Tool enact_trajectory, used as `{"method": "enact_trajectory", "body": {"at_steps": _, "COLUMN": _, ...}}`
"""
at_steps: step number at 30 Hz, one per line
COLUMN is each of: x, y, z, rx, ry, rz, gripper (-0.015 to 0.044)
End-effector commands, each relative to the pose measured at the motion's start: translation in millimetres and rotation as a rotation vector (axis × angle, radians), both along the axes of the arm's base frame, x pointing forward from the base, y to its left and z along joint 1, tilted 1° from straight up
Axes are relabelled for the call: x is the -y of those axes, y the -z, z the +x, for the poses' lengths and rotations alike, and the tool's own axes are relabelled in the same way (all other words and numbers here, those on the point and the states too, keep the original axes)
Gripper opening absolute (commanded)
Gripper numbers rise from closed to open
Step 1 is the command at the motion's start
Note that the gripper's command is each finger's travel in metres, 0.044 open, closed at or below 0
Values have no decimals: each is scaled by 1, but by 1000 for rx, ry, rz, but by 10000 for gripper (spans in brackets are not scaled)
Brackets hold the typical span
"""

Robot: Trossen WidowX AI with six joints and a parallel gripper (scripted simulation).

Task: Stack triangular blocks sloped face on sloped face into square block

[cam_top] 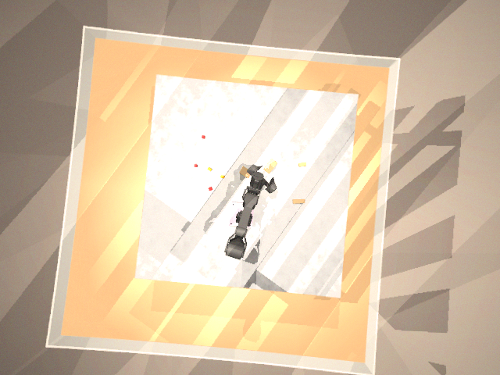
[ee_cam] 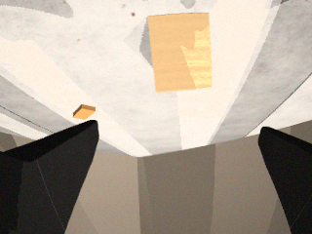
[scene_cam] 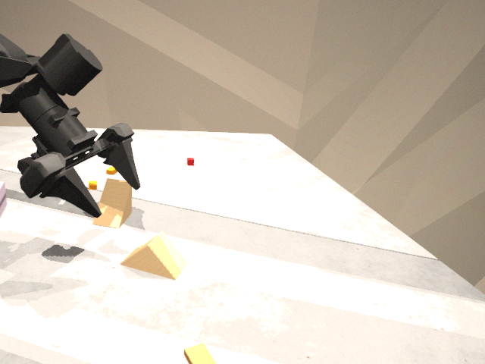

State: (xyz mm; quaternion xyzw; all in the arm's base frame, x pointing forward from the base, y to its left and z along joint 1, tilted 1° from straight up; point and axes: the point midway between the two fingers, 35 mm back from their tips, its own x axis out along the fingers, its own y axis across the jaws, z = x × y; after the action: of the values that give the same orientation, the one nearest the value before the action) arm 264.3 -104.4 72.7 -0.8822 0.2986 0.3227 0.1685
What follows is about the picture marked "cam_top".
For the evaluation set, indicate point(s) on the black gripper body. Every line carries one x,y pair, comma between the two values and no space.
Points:
270,187

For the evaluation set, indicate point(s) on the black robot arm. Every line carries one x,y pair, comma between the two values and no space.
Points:
236,247

